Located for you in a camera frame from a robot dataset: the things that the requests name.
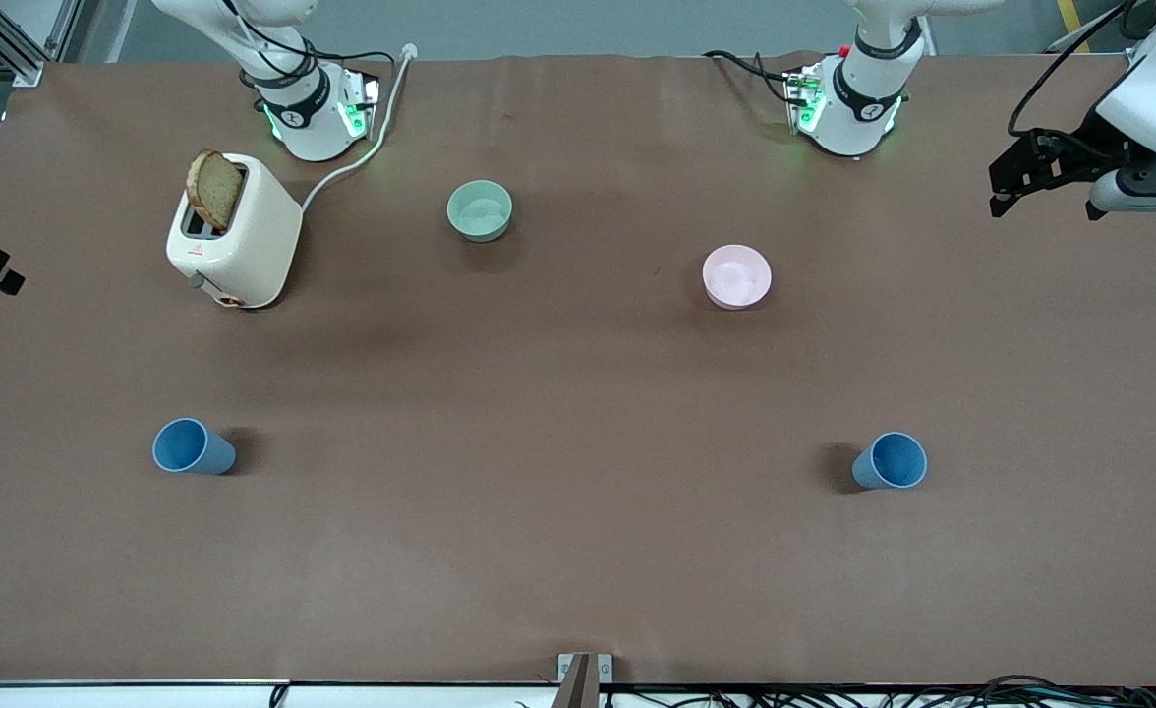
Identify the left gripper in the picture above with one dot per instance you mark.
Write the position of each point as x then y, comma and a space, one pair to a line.
1095, 144

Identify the blue plastic cup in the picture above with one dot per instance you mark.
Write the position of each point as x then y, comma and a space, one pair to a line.
185, 447
893, 460

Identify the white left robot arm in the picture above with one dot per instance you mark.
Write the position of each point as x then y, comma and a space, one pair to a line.
858, 98

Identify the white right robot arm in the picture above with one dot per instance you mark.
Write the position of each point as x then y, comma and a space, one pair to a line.
303, 118

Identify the brown bread slice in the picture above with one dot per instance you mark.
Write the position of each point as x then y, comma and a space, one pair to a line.
214, 192

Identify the cream toaster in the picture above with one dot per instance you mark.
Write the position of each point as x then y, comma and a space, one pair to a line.
244, 246

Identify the pink bowl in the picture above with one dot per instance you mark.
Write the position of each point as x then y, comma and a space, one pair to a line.
736, 277

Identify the green bowl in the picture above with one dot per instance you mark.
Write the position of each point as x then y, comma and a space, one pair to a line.
480, 211

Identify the aluminium frame profile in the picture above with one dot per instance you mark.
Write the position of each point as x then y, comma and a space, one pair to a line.
8, 49

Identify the grey metal table bracket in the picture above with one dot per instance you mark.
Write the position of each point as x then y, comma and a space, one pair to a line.
570, 669

